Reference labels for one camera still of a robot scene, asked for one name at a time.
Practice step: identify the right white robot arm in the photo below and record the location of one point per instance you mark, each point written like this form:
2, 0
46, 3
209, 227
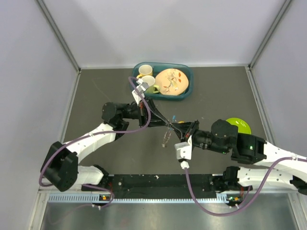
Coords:
277, 167

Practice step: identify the front yellow-green mug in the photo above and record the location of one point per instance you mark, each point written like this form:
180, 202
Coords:
150, 80

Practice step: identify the teal plastic tub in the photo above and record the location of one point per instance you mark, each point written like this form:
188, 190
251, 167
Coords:
157, 68

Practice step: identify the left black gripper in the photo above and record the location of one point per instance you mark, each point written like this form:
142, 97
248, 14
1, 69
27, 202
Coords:
143, 115

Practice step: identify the lime green plate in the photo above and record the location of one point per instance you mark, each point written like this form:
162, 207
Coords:
243, 126

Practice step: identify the rear yellow mug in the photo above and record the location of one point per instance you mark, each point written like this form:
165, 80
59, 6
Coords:
145, 70

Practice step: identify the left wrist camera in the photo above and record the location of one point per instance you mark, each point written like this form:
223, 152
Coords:
139, 88

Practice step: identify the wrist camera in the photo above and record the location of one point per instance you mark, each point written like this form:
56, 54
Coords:
184, 153
139, 88

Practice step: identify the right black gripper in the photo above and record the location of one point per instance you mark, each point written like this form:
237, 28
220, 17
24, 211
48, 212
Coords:
184, 127

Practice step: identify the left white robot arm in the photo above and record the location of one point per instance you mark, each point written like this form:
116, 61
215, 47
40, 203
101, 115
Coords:
62, 167

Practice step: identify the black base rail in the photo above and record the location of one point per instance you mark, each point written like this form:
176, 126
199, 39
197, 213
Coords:
163, 188

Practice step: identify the floral peach plate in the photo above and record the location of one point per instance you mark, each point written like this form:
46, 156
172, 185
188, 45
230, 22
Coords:
172, 82

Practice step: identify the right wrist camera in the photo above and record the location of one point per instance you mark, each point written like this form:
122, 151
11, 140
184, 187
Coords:
184, 153

